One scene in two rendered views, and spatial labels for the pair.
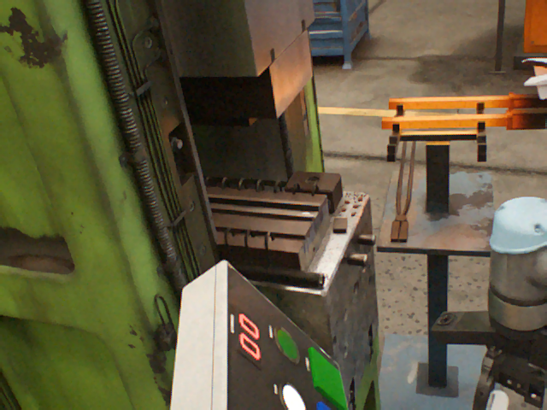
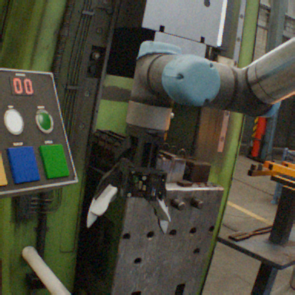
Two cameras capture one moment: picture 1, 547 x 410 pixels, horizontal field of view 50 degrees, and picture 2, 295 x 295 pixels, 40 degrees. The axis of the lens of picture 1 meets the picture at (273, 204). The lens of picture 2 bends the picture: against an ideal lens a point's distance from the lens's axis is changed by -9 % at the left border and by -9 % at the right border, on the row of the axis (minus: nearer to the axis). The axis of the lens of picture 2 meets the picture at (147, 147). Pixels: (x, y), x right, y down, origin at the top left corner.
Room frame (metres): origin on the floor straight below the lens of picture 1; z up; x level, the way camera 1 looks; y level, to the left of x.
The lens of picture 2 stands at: (-0.13, -0.64, 1.22)
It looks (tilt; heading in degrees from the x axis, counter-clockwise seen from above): 9 degrees down; 28
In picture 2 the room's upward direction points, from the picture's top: 10 degrees clockwise
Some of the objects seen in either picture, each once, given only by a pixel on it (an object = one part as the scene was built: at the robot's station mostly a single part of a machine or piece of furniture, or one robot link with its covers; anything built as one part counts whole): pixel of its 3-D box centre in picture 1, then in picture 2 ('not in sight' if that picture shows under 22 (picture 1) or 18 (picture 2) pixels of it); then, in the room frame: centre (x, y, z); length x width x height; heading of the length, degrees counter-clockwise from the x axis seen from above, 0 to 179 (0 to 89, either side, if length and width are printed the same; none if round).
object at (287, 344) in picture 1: (286, 344); (44, 120); (0.59, 0.02, 1.09); 0.05 x 0.03 x 0.04; 154
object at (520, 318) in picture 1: (520, 298); (150, 117); (0.54, -0.28, 1.15); 0.08 x 0.08 x 0.05
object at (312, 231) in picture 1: (226, 224); (123, 152); (1.13, 0.11, 0.96); 0.42 x 0.20 x 0.09; 64
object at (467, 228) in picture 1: (438, 208); (277, 243); (1.38, -0.46, 0.73); 0.40 x 0.30 x 0.02; 160
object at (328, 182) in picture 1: (314, 191); (190, 168); (1.22, -0.10, 0.95); 0.12 x 0.08 x 0.06; 64
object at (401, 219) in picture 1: (405, 182); (274, 227); (1.53, -0.40, 0.74); 0.60 x 0.04 x 0.01; 161
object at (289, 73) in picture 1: (192, 73); (141, 49); (1.13, 0.11, 1.32); 0.42 x 0.20 x 0.10; 64
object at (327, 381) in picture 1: (325, 381); (53, 161); (0.59, -0.03, 1.01); 0.07 x 0.05 x 0.07; 179
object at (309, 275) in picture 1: (232, 268); (101, 164); (1.00, 0.11, 0.93); 0.40 x 0.03 x 0.03; 64
